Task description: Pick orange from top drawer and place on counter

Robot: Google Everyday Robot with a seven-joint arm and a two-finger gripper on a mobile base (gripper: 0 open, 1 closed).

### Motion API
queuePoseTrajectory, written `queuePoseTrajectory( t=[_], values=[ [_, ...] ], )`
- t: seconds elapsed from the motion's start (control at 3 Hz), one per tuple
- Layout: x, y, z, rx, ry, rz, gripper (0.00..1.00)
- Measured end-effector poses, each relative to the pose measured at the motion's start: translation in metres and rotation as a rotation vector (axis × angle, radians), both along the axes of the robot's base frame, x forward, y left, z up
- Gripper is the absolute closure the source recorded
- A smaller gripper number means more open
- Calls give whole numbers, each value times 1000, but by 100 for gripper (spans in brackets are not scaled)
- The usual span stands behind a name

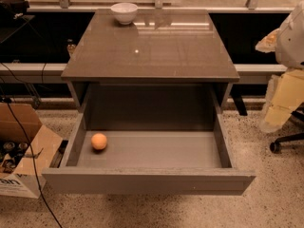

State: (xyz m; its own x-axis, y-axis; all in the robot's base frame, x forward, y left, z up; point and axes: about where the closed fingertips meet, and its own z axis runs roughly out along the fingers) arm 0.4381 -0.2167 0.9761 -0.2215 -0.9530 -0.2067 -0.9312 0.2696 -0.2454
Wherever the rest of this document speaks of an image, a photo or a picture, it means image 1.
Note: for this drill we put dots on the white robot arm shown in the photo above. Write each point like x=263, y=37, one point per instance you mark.
x=290, y=40

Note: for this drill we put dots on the open grey top drawer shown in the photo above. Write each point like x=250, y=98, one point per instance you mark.
x=161, y=162

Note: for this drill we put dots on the white ceramic bowl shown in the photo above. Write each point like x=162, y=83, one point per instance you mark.
x=124, y=13

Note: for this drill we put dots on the small bottle behind cabinet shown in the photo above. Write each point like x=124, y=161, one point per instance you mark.
x=71, y=46

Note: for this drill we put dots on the orange fruit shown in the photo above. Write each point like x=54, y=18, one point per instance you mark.
x=99, y=141

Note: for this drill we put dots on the black device on shelf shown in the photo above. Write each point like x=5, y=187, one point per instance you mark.
x=13, y=9

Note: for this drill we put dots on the brown cardboard box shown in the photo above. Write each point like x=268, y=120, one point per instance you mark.
x=27, y=147

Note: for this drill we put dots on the grey cabinet with counter top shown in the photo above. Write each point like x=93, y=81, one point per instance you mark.
x=165, y=71

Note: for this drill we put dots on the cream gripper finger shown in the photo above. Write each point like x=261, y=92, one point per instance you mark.
x=268, y=43
x=284, y=95

